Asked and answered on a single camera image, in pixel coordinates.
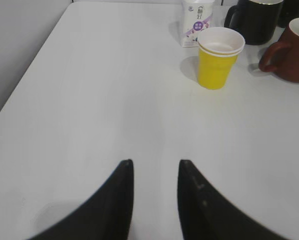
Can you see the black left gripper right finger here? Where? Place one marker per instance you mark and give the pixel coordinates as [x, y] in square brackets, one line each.
[204, 214]

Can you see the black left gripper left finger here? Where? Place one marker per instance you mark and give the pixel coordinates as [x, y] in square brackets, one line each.
[106, 215]

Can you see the yellow paper cup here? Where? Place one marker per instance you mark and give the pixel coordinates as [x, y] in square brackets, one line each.
[218, 50]

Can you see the dark red ceramic mug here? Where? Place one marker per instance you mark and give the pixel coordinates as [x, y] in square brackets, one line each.
[282, 57]

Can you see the white yogurt carton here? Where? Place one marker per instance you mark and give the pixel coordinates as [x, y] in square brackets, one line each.
[196, 17]

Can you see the black ceramic mug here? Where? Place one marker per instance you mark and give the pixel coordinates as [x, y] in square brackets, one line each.
[255, 20]

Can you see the dark cola bottle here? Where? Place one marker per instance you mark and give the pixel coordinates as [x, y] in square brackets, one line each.
[289, 11]

